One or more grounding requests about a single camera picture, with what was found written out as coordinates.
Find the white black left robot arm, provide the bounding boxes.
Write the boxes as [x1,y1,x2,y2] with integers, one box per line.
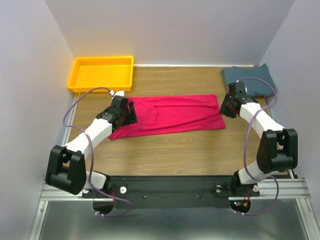
[45,95,138,197]

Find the yellow plastic tray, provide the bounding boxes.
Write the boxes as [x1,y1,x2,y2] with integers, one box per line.
[66,56,134,93]

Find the aluminium frame rails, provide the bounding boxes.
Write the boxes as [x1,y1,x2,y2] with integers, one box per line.
[28,92,313,240]

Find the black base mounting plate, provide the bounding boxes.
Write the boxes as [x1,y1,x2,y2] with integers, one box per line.
[49,174,266,210]

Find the folded teal t shirt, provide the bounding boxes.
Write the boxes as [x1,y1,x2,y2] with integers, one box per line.
[221,64,277,97]

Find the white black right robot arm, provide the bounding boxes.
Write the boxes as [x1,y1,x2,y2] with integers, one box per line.
[219,80,298,195]

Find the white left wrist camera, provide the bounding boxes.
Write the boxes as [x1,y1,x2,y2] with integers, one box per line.
[109,90,125,98]

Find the pink t shirt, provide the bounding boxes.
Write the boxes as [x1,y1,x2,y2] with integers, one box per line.
[108,94,226,140]

